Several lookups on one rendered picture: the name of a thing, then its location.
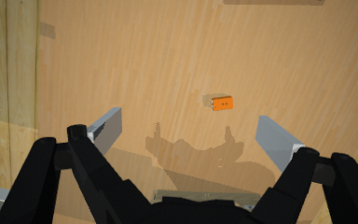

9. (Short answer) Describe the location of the orange nine-volt battery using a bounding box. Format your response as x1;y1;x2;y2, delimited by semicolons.
212;96;233;110

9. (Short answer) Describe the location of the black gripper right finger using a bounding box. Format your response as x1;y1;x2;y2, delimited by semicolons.
240;115;358;224

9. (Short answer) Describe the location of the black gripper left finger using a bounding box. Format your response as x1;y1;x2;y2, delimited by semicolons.
0;107;174;224

